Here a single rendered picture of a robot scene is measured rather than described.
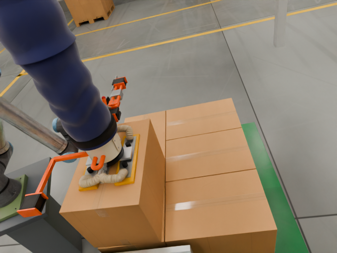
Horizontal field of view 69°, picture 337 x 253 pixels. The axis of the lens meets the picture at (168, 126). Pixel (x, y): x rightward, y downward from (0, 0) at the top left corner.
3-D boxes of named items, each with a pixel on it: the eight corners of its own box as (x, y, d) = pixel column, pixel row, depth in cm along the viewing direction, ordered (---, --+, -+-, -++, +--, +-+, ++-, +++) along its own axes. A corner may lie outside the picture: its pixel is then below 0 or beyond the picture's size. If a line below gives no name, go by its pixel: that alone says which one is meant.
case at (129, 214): (161, 242, 134) (138, 204, 109) (94, 247, 141) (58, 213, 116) (165, 159, 179) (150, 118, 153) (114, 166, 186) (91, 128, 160)
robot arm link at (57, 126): (61, 126, 157) (53, 115, 150) (79, 122, 155) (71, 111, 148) (57, 136, 150) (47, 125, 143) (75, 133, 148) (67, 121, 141)
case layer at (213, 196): (274, 259, 151) (277, 229, 125) (121, 273, 166) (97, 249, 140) (234, 130, 241) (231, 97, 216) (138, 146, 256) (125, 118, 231)
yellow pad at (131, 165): (134, 183, 118) (131, 177, 115) (115, 186, 120) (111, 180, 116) (140, 135, 144) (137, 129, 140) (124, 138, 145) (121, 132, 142)
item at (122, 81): (126, 88, 168) (123, 82, 165) (116, 90, 169) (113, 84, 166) (127, 82, 174) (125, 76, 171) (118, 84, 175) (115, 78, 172)
